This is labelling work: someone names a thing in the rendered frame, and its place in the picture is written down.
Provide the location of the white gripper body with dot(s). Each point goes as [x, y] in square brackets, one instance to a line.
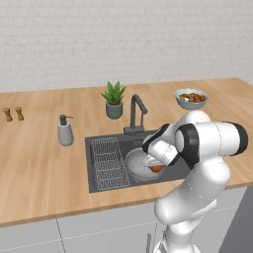
[154, 161]

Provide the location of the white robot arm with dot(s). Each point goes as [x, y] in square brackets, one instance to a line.
[197, 184]

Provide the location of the orange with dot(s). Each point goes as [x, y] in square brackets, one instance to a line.
[156, 169]

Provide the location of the white colander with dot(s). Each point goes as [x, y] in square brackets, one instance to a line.
[136, 164]

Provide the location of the dark grey sink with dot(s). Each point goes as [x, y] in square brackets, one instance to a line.
[178, 171]

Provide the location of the dark grey faucet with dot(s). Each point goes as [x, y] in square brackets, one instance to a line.
[133, 112]

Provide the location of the bowl of fruit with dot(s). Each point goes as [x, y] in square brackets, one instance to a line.
[191, 98]

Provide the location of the potted green plant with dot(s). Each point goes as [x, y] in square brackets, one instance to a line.
[114, 99]

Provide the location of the grey drawer front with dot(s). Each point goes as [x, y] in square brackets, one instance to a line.
[29, 232]
[105, 219]
[232, 197]

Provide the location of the grey soap dispenser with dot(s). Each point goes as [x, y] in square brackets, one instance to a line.
[65, 133]

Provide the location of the grey cupboard door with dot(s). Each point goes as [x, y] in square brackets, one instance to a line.
[29, 248]
[108, 242]
[217, 234]

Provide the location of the wooden shaker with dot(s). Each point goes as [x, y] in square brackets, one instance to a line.
[19, 113]
[8, 115]

